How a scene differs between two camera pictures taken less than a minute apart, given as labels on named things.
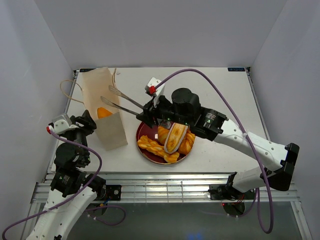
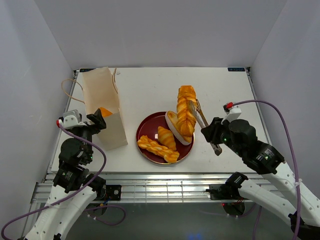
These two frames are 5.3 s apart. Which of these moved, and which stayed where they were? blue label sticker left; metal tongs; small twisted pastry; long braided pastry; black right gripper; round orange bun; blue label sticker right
Moved: metal tongs; black right gripper; long braided pastry
Stayed: round orange bun; blue label sticker right; small twisted pastry; blue label sticker left
